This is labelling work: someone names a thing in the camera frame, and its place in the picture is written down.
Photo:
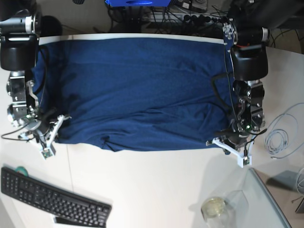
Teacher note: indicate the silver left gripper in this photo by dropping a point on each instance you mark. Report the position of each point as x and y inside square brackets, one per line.
[245, 99]

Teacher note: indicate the blue box with hole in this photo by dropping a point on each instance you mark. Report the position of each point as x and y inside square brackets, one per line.
[148, 3]

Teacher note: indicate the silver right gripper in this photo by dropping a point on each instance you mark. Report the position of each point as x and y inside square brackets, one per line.
[25, 110]

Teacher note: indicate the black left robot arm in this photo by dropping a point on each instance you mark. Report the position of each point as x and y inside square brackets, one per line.
[247, 29]

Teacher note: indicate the black computer keyboard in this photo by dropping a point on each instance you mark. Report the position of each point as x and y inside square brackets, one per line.
[65, 205]

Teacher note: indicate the dark blue t-shirt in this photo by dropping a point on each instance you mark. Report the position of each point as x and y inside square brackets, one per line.
[139, 94]

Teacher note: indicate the white camera bracket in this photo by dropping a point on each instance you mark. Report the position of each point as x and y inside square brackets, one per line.
[241, 151]
[51, 137]

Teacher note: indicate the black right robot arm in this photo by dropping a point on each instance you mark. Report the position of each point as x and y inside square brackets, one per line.
[27, 62]

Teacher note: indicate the black round stool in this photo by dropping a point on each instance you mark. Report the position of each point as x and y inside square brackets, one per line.
[50, 26]

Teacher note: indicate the clear glass jar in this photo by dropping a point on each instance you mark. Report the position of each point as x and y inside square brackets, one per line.
[227, 211]

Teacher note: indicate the green tape roll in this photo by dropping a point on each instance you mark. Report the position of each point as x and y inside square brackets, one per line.
[21, 170]

